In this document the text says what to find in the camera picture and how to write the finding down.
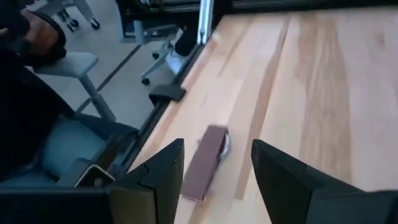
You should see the grey chair base with casters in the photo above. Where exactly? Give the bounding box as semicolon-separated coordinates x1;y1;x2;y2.
43;0;101;32

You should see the smartphone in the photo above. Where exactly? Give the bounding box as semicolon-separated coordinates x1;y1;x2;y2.
73;164;116;189

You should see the person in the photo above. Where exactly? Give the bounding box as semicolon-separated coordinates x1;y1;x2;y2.
0;0;139;188

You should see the black table edge rail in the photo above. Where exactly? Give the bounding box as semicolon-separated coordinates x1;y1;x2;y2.
119;42;220;180

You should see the black clamp block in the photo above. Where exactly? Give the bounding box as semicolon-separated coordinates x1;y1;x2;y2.
148;83;187;107

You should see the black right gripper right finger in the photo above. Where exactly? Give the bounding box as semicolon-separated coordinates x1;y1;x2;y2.
251;139;331;224

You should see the white office chair base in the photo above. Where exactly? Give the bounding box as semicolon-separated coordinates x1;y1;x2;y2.
139;27;185;86

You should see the pink braided rope strap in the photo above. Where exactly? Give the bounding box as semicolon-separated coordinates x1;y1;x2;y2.
180;124;232;203

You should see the grey office chair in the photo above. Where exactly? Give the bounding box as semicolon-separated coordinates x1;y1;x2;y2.
32;51;118;123

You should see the person's hand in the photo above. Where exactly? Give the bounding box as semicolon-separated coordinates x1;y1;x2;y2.
18;9;68;68

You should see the aluminium frame post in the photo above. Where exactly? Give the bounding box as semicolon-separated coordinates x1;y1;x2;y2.
197;0;216;46

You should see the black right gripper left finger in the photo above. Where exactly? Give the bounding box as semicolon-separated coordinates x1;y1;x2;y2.
108;138;186;224

